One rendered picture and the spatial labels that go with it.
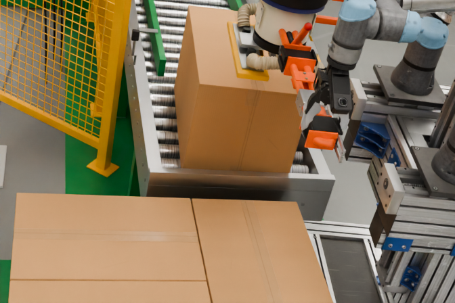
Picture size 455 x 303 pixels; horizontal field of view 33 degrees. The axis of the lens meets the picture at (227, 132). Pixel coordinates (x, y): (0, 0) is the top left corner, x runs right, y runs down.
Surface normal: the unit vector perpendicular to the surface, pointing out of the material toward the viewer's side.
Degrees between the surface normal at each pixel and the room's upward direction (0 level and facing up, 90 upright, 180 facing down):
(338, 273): 0
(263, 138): 90
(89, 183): 0
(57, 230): 0
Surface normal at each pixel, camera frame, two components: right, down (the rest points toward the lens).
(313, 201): 0.17, 0.58
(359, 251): 0.18, -0.81
